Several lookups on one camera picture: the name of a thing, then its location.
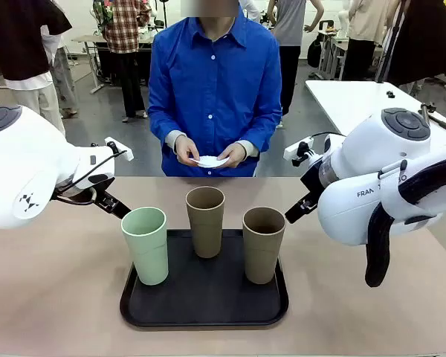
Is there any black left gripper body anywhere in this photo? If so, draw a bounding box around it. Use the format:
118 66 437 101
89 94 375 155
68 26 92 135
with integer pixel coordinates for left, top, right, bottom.
91 185 116 213

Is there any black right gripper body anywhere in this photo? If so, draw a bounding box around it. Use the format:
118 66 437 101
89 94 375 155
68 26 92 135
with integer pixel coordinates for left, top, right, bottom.
300 169 323 204

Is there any light green plastic cup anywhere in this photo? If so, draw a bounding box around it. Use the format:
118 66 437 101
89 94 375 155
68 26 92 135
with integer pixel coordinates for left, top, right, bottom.
120 207 169 286

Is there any brown plastic cup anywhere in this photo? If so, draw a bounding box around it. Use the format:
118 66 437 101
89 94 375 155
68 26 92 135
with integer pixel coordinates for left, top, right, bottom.
242 207 286 286
185 186 226 259

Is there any white lace paper coaster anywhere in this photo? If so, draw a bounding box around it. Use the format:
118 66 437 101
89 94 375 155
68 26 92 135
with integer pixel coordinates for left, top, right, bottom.
188 155 231 169

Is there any person's left forearm blue sleeve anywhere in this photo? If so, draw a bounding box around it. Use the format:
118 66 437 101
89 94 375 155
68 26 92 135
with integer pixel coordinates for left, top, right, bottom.
236 106 283 159

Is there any person's right forearm blue sleeve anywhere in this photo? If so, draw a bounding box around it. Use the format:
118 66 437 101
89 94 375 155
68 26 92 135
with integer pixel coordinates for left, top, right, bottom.
147 106 189 155

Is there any person's left hand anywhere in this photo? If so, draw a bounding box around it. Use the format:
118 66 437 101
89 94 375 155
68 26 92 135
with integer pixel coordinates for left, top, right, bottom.
216 142 248 169

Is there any person's right hand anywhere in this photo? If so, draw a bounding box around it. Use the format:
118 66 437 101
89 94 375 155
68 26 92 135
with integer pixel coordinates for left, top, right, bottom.
173 135 201 168

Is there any black plastic tray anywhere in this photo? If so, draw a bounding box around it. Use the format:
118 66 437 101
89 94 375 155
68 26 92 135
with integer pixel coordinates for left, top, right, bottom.
119 228 290 328

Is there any bystander in grey trousers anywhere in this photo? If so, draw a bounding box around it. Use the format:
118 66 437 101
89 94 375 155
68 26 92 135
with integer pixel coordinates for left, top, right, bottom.
50 33 79 118

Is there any black backpack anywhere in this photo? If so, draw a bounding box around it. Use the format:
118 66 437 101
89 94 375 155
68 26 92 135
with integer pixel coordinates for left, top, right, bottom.
306 36 323 69

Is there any person in blue shirt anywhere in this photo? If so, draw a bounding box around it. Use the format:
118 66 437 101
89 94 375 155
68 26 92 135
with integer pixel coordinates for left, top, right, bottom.
147 14 283 178

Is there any black clamp rod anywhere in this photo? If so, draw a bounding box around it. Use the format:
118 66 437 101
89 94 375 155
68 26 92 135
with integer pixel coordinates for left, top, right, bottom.
419 103 446 135

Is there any black tripod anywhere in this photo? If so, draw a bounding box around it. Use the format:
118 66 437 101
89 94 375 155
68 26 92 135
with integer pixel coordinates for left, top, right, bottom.
375 0 410 83

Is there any grey background desk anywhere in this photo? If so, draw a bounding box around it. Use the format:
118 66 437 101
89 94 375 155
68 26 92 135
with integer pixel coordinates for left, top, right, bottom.
71 33 153 94

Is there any bystander in grey top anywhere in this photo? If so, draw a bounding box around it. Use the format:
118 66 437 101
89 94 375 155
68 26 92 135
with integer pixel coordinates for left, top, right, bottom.
267 0 325 129

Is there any bystander in beige shirt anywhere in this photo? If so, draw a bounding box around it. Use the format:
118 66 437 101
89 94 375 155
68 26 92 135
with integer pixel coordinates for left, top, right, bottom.
341 0 398 82

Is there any bystander in plaid shirt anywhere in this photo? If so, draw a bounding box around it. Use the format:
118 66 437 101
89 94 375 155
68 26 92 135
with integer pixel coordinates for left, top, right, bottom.
92 0 152 123

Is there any bystander in black tee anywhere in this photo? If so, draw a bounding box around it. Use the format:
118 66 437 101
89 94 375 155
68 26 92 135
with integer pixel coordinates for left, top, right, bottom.
0 0 74 138

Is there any bystander in black clothes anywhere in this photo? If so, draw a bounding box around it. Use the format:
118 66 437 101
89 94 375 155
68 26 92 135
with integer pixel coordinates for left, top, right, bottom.
388 0 446 94

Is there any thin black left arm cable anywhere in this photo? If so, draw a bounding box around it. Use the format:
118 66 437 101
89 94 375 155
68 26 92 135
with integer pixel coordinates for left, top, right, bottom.
51 148 129 206

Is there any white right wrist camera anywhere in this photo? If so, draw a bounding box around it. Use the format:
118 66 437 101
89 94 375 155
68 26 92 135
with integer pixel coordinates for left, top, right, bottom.
283 136 315 161

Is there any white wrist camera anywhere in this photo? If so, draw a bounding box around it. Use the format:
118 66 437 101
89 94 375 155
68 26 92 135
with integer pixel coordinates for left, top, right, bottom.
103 137 135 161
283 136 315 161

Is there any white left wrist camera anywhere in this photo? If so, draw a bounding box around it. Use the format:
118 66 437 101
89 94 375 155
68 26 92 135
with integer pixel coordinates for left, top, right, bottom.
103 137 135 161

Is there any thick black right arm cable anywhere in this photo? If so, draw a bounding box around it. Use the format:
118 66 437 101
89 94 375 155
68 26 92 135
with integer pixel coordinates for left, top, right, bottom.
364 150 446 288

